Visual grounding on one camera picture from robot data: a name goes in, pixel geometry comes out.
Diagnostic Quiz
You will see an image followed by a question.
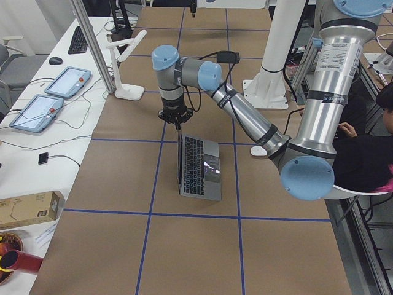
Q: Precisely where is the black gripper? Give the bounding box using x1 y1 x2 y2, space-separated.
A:
158 108 193 130

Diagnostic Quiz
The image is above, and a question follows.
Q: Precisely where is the grey laptop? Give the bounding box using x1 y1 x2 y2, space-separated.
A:
177 133 222 201

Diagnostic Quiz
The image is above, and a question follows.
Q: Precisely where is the black mouse pad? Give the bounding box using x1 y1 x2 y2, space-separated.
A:
216 51 240 64

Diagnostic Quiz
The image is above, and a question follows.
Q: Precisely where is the white computer mouse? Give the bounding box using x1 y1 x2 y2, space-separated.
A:
250 146 267 157

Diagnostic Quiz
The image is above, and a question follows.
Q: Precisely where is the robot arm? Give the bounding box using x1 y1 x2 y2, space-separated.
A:
152 1 392 200

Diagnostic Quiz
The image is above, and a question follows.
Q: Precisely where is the white desk lamp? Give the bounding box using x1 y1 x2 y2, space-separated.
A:
106 29 147 101

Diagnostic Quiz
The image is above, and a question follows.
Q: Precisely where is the black desk mouse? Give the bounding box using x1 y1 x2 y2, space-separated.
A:
49 57 63 65

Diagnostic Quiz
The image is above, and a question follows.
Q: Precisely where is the far teach pendant tablet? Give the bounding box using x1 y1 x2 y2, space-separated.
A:
44 66 91 99

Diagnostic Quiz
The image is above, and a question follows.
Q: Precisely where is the teach pendant tablet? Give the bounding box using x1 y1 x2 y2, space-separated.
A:
9 95 64 133
44 66 91 99

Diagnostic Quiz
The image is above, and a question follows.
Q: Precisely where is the black keyboard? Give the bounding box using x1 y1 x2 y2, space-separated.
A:
68 26 88 55

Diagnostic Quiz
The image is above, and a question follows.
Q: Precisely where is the small black device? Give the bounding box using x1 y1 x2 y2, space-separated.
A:
38 152 49 165

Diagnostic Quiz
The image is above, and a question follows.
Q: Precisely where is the near teach pendant tablet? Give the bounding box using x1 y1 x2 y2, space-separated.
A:
9 95 64 133

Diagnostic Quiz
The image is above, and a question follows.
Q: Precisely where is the grey office chair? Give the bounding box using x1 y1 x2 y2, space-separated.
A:
1 35 46 106

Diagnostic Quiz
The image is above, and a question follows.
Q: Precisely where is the white chair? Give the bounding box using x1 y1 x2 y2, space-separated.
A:
324 185 388 200

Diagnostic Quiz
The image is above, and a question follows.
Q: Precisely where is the cardboard box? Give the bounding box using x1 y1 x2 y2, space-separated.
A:
1 191 64 230

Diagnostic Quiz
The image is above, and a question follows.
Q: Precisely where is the person in black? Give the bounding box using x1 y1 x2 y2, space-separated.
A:
333 83 392 193

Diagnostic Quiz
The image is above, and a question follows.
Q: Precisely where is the wicker basket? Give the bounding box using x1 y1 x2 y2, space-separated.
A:
0 232 25 285

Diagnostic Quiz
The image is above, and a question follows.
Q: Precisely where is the red cylinder object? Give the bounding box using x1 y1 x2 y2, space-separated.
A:
1 250 44 274

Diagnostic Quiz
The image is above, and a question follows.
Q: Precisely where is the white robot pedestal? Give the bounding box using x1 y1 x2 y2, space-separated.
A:
243 0 306 109

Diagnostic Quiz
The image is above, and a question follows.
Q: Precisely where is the aluminium frame post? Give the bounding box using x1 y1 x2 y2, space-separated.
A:
70 0 115 94

